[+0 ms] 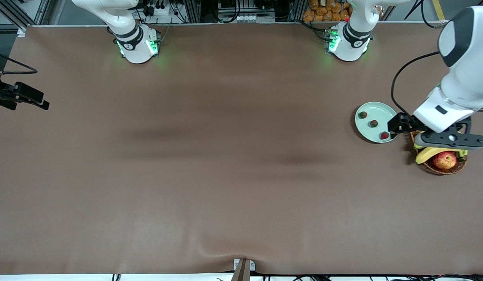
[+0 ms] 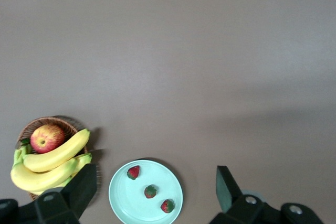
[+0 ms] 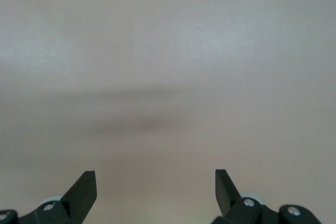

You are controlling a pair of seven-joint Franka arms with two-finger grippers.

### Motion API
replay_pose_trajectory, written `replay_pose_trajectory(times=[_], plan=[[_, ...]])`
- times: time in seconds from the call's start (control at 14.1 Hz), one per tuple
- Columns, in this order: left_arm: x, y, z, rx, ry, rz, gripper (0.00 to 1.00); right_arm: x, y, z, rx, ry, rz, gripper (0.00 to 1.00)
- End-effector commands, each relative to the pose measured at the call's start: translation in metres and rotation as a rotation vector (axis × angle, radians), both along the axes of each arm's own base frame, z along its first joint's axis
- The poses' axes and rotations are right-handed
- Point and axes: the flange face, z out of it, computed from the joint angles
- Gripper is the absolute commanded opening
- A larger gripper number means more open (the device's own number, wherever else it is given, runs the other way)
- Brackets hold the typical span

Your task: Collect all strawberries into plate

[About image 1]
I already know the pale green round plate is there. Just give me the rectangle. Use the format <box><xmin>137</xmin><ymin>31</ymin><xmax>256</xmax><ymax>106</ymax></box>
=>
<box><xmin>354</xmin><ymin>101</ymin><xmax>401</xmax><ymax>143</ymax></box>

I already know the red apple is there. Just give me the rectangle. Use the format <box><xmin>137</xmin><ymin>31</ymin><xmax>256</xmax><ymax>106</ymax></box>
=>
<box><xmin>432</xmin><ymin>151</ymin><xmax>457</xmax><ymax>170</ymax></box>

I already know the brown wicker basket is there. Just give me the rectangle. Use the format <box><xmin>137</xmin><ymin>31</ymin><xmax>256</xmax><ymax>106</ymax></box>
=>
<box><xmin>410</xmin><ymin>131</ymin><xmax>468</xmax><ymax>175</ymax></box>

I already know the orange packaged snack pile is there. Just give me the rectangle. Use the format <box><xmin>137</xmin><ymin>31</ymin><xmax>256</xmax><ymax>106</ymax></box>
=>
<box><xmin>302</xmin><ymin>0</ymin><xmax>353</xmax><ymax>22</ymax></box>

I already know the white power strip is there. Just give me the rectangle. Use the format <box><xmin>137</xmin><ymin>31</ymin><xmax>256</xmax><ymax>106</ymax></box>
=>
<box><xmin>142</xmin><ymin>0</ymin><xmax>172</xmax><ymax>18</ymax></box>

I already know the brown table cover sheet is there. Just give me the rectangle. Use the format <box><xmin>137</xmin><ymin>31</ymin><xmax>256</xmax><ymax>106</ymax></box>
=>
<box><xmin>0</xmin><ymin>22</ymin><xmax>483</xmax><ymax>276</ymax></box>

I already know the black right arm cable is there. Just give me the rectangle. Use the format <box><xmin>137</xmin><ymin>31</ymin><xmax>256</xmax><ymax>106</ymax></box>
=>
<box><xmin>0</xmin><ymin>49</ymin><xmax>38</xmax><ymax>75</ymax></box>

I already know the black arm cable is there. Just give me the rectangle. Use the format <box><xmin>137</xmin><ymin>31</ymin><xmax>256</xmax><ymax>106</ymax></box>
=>
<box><xmin>391</xmin><ymin>51</ymin><xmax>441</xmax><ymax>117</ymax></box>
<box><xmin>0</xmin><ymin>49</ymin><xmax>38</xmax><ymax>75</ymax></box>

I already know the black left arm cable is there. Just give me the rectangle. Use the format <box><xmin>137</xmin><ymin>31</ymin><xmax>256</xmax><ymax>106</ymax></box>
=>
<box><xmin>391</xmin><ymin>51</ymin><xmax>441</xmax><ymax>117</ymax></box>

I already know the aluminium frame strut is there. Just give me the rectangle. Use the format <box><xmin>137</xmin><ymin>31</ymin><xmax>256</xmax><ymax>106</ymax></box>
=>
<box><xmin>0</xmin><ymin>0</ymin><xmax>51</xmax><ymax>27</ymax></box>

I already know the aluminium frame post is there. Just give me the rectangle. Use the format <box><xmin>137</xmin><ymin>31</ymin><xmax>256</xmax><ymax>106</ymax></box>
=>
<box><xmin>288</xmin><ymin>0</ymin><xmax>307</xmax><ymax>22</ymax></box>
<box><xmin>184</xmin><ymin>0</ymin><xmax>202</xmax><ymax>23</ymax></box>

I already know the metal table edge bracket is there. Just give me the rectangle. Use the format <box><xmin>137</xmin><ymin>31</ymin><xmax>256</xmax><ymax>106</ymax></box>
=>
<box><xmin>231</xmin><ymin>258</ymin><xmax>256</xmax><ymax>281</ymax></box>

